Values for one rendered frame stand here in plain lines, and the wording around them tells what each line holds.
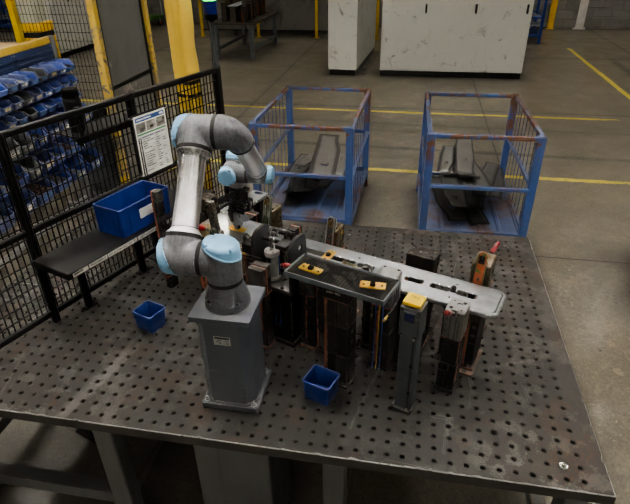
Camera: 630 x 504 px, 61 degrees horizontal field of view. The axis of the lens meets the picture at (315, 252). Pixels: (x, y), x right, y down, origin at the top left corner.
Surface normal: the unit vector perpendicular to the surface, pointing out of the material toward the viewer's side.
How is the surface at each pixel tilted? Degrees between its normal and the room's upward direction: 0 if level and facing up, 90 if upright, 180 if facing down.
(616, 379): 0
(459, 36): 90
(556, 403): 0
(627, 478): 0
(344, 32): 90
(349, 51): 90
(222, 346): 90
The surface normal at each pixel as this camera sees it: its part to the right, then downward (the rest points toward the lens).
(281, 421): -0.01, -0.86
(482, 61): -0.17, 0.50
